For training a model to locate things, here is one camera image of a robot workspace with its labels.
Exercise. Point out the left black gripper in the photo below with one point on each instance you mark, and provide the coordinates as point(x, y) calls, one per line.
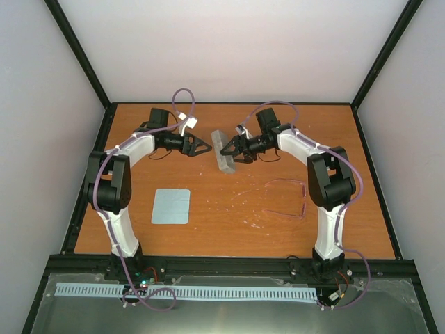
point(190, 149)

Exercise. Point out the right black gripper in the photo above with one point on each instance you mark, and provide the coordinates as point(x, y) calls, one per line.
point(237, 141)

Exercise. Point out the light blue cleaning cloth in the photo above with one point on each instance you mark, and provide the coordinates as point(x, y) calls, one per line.
point(171, 207)

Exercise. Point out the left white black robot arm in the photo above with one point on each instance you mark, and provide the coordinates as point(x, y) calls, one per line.
point(107, 184)

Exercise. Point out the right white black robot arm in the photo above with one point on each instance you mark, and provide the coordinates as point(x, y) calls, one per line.
point(330, 178)

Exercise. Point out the pink transparent sunglasses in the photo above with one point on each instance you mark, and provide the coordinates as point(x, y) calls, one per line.
point(286, 198)

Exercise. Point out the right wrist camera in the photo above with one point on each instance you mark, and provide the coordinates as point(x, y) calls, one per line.
point(242, 131)

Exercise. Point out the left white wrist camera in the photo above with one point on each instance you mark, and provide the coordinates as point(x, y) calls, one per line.
point(187, 121)

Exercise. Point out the metal base plate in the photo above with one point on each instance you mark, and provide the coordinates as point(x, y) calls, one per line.
point(388, 306)

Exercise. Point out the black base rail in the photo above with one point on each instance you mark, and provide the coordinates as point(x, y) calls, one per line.
point(290, 269)

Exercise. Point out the black aluminium frame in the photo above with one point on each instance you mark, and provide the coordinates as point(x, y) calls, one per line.
point(80, 52)

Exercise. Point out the light blue slotted cable duct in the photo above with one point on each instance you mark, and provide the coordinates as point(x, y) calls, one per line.
point(194, 293)

